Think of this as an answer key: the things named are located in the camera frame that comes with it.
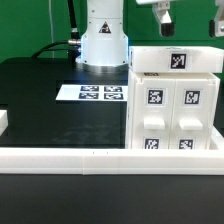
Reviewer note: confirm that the white L-shaped fence frame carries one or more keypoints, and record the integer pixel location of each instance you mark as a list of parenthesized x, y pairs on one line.
[(114, 161)]

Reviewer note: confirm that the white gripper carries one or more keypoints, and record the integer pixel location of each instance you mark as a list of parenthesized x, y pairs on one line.
[(161, 9)]

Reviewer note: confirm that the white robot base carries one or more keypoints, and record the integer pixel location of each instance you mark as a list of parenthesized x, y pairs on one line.
[(104, 45)]

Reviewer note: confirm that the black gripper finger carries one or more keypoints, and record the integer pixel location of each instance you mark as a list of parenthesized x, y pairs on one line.
[(216, 26)]

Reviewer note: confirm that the white cabinet door panel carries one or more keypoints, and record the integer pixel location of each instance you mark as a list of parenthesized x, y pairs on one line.
[(170, 59)]

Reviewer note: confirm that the white fiducial marker sheet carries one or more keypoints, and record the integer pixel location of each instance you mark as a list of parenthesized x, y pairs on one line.
[(107, 93)]

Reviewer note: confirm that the white cabinet body box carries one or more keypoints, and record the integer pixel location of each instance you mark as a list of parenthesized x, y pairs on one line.
[(170, 111)]

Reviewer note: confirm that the white block at left edge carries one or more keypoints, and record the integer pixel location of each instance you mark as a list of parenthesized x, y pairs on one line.
[(3, 121)]

